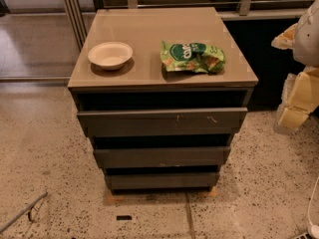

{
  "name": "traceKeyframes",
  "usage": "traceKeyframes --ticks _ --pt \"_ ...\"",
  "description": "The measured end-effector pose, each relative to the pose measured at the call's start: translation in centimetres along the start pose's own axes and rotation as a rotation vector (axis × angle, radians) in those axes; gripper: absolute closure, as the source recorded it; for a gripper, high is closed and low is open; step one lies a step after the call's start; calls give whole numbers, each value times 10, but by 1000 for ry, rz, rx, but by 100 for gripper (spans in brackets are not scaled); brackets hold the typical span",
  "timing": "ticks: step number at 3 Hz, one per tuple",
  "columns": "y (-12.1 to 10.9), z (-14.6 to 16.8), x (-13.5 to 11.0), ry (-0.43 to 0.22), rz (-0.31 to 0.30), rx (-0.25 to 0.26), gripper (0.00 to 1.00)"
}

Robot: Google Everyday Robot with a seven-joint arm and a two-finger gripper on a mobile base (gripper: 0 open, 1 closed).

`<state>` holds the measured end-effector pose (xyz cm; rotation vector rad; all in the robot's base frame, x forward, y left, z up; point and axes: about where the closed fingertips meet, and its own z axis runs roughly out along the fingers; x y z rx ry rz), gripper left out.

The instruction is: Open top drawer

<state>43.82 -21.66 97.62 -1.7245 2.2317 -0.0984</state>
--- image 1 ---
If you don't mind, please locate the grey middle drawer front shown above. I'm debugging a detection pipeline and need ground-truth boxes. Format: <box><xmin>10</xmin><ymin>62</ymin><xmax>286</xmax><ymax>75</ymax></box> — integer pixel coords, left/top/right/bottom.
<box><xmin>94</xmin><ymin>146</ymin><xmax>230</xmax><ymax>168</ymax></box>

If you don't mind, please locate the grey drawer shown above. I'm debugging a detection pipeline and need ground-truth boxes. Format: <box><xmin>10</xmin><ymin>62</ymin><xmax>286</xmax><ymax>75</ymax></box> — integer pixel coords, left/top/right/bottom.
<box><xmin>106</xmin><ymin>172</ymin><xmax>219</xmax><ymax>190</ymax></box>
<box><xmin>94</xmin><ymin>146</ymin><xmax>230</xmax><ymax>168</ymax></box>
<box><xmin>78</xmin><ymin>108</ymin><xmax>247</xmax><ymax>137</ymax></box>

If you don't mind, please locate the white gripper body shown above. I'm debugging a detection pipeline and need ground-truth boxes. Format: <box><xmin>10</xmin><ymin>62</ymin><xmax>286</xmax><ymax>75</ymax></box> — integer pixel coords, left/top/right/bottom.
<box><xmin>288</xmin><ymin>66</ymin><xmax>319</xmax><ymax>114</ymax></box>

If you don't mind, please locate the green snack bag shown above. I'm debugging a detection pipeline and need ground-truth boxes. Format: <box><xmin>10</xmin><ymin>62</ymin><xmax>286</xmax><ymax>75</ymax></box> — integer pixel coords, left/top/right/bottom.
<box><xmin>159</xmin><ymin>42</ymin><xmax>226</xmax><ymax>74</ymax></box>

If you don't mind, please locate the grey bottom drawer front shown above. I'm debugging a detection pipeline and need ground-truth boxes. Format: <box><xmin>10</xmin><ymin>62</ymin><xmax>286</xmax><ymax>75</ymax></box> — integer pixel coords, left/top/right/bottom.
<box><xmin>106</xmin><ymin>172</ymin><xmax>219</xmax><ymax>190</ymax></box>

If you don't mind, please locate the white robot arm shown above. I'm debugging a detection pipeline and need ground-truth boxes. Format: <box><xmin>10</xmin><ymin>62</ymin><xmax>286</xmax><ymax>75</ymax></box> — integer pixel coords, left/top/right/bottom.
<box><xmin>271</xmin><ymin>0</ymin><xmax>319</xmax><ymax>134</ymax></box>

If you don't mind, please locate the grey top drawer front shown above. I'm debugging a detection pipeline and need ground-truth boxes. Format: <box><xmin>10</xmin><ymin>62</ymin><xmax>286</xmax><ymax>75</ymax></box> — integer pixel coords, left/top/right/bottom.
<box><xmin>78</xmin><ymin>108</ymin><xmax>247</xmax><ymax>137</ymax></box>

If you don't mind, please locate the white cable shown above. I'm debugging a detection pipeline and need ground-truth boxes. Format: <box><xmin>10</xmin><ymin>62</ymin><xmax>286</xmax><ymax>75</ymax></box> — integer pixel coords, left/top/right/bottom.
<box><xmin>306</xmin><ymin>176</ymin><xmax>319</xmax><ymax>239</ymax></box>

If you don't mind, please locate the grey drawer cabinet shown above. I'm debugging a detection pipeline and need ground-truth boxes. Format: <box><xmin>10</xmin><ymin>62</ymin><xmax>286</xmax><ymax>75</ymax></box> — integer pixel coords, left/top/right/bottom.
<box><xmin>67</xmin><ymin>6</ymin><xmax>259</xmax><ymax>195</ymax></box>

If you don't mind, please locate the white paper bowl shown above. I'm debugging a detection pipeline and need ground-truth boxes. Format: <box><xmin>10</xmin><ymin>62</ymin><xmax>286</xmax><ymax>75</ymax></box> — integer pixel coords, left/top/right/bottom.
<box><xmin>88</xmin><ymin>42</ymin><xmax>133</xmax><ymax>71</ymax></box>

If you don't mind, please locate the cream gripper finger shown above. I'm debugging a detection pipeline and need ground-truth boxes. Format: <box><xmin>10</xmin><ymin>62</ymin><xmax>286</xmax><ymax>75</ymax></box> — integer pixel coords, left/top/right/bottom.
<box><xmin>278</xmin><ymin>107</ymin><xmax>308</xmax><ymax>130</ymax></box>
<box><xmin>271</xmin><ymin>24</ymin><xmax>297</xmax><ymax>50</ymax></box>

